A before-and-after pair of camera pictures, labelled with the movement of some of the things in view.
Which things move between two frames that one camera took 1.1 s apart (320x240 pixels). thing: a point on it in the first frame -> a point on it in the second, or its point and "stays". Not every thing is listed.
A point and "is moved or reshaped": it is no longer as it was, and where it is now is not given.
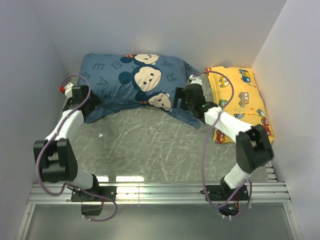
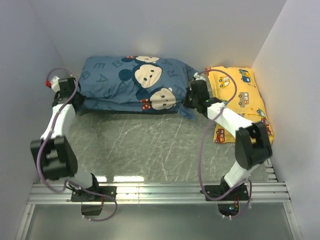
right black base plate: (218, 192) stays
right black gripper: (180, 93) -> (186, 102)
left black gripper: (93, 101) -> (81, 97)
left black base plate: (109, 192) stays
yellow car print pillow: (236, 93) stays
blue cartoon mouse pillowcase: (125, 81) is moved or reshaped
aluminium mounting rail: (259, 193) stays
